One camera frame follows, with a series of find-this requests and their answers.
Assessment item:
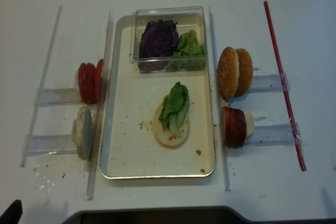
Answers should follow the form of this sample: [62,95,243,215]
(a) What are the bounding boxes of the clear far left strip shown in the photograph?
[20,6,63,167]

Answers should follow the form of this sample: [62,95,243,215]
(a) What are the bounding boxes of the pale bread slice stack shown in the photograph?
[71,105,97,160]

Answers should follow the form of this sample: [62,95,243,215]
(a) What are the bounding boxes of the clear guide rail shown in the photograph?
[86,12,113,201]
[208,6,231,191]

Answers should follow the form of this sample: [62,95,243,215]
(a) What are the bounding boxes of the clear left guide rail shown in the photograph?
[86,12,113,201]

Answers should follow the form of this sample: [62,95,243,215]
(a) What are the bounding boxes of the bottom bun slice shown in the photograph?
[152,103,190,148]

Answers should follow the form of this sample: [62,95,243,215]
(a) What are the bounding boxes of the green lettuce pile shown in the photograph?
[165,29,205,72]

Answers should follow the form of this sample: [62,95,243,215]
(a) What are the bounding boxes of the white patty pusher block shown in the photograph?
[245,111,254,138]

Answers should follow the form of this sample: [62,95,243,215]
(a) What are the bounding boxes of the sesame bun top left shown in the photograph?
[217,47,239,100]

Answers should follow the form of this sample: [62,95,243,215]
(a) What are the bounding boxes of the clear bun dispenser rail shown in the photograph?
[247,74,289,93]

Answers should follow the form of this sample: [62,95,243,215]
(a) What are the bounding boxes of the tomato slice stack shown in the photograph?
[77,59,104,104]

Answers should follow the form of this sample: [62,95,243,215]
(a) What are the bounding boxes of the green lettuce leaf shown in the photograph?
[159,82,190,137]

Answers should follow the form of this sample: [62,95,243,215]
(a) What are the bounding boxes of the sesame bun top right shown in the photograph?
[234,48,253,98]

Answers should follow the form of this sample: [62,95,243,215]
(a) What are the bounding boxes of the sesame bun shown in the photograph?
[234,48,253,98]
[217,47,239,100]

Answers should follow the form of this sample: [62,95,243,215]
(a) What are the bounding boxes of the brown meat patty stack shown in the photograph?
[221,106,247,148]

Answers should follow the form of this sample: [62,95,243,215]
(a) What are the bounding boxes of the clear tomato dispenser rail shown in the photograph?
[34,88,82,107]

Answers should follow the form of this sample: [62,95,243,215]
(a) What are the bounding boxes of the black left arm gripper tip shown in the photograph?
[0,199,23,224]

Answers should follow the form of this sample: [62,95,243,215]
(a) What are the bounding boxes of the red plastic strip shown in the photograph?
[264,1,307,172]

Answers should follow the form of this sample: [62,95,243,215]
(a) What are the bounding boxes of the clear bread dispenser rail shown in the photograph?
[22,135,77,157]

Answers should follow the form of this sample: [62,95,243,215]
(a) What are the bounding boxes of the clear right guide rail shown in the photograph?
[208,6,231,191]

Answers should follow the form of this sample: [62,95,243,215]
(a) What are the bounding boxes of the metal baking tray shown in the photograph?
[100,16,216,179]

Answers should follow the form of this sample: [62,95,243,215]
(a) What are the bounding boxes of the dark grey base housing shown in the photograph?
[63,207,253,223]

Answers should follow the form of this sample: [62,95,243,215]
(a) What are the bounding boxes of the clear lettuce container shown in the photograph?
[129,6,207,73]

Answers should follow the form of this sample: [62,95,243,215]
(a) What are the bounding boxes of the clear patty dispenser rail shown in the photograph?
[244,124,301,146]

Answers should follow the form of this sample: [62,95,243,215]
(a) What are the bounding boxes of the purple cabbage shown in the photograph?
[139,19,179,59]

